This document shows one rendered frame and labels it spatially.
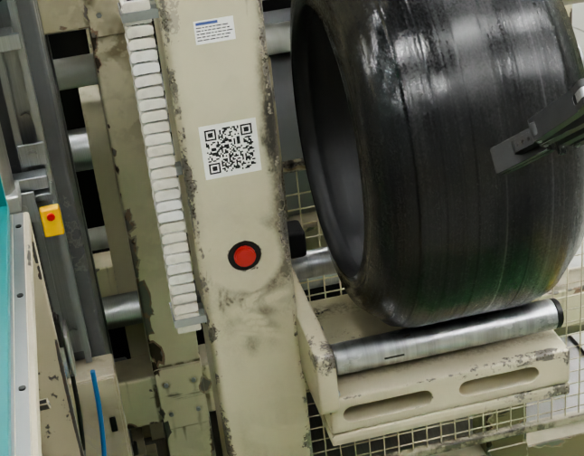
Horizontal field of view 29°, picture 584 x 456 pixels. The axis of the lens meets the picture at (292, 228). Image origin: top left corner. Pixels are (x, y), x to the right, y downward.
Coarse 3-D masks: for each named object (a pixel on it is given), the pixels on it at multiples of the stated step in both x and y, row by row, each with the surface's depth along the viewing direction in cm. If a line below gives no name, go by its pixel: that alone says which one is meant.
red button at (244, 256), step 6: (240, 246) 154; (246, 246) 154; (234, 252) 154; (240, 252) 154; (246, 252) 154; (252, 252) 154; (234, 258) 154; (240, 258) 154; (246, 258) 154; (252, 258) 155; (240, 264) 155; (246, 264) 155
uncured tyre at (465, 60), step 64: (320, 0) 147; (384, 0) 137; (448, 0) 137; (512, 0) 137; (320, 64) 182; (384, 64) 134; (448, 64) 134; (512, 64) 135; (576, 64) 139; (320, 128) 184; (384, 128) 135; (448, 128) 133; (512, 128) 135; (320, 192) 178; (384, 192) 137; (448, 192) 135; (512, 192) 137; (576, 192) 140; (384, 256) 142; (448, 256) 140; (512, 256) 142; (384, 320) 158; (448, 320) 158
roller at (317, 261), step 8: (320, 248) 184; (304, 256) 182; (312, 256) 182; (320, 256) 182; (328, 256) 182; (296, 264) 181; (304, 264) 181; (312, 264) 182; (320, 264) 182; (328, 264) 182; (296, 272) 181; (304, 272) 182; (312, 272) 182; (320, 272) 183; (328, 272) 183
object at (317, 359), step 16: (304, 304) 163; (304, 320) 160; (304, 336) 157; (320, 336) 156; (304, 352) 160; (320, 352) 152; (304, 368) 163; (320, 368) 152; (320, 384) 153; (336, 384) 154; (320, 400) 154; (336, 400) 155
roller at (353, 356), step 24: (504, 312) 161; (528, 312) 161; (552, 312) 162; (384, 336) 159; (408, 336) 159; (432, 336) 159; (456, 336) 159; (480, 336) 160; (504, 336) 161; (336, 360) 157; (360, 360) 157; (384, 360) 158; (408, 360) 160
